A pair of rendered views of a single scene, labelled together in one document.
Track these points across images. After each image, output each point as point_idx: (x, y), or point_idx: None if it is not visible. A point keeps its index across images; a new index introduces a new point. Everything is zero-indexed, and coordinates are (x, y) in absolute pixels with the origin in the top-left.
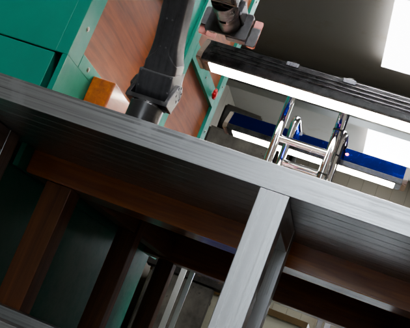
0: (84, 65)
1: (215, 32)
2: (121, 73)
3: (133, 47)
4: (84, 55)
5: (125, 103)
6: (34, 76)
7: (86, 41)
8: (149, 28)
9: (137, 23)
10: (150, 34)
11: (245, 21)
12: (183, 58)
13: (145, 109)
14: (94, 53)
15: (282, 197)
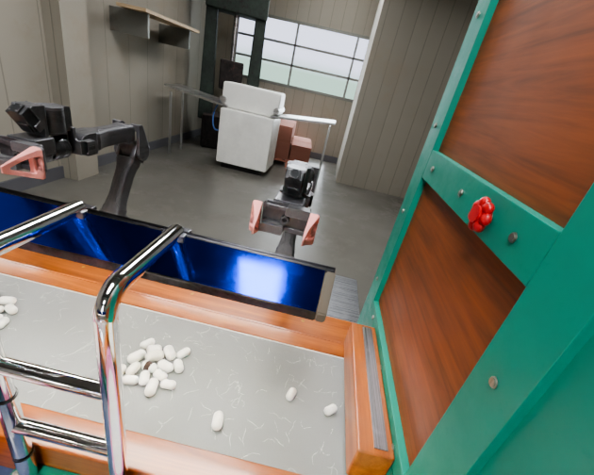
0: (372, 311)
1: (292, 233)
2: (407, 366)
3: (426, 334)
4: (373, 302)
5: (351, 359)
6: None
7: (375, 288)
8: (457, 313)
9: (432, 294)
10: (460, 329)
11: (272, 208)
12: (278, 243)
13: None
14: (387, 308)
15: None
